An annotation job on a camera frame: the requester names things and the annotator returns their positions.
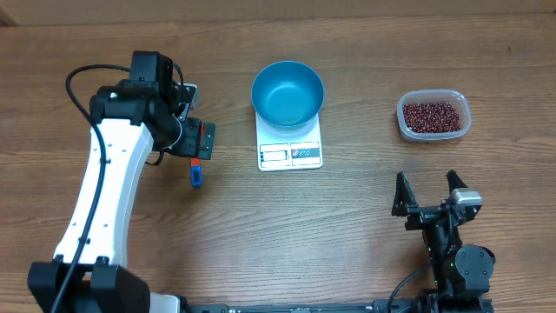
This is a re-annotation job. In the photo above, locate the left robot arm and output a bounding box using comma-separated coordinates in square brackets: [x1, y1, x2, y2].
[28, 51, 215, 312]

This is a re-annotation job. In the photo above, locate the blue metal bowl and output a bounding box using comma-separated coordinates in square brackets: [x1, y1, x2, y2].
[250, 61, 326, 130]

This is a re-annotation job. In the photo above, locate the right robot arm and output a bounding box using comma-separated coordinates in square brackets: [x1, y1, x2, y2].
[387, 170, 496, 313]

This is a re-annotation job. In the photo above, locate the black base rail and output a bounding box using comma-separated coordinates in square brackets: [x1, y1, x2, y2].
[184, 299, 494, 313]

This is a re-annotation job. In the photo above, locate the white digital kitchen scale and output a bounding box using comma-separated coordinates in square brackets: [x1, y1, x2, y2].
[255, 114, 324, 172]

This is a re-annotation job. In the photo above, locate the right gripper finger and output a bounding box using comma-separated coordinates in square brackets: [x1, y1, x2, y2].
[446, 170, 467, 193]
[392, 171, 418, 216]

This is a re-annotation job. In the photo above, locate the orange scoop with blue handle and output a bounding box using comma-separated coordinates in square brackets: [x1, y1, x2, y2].
[190, 158, 202, 188]

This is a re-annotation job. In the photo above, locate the clear plastic container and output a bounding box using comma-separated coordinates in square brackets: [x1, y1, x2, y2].
[396, 89, 473, 142]

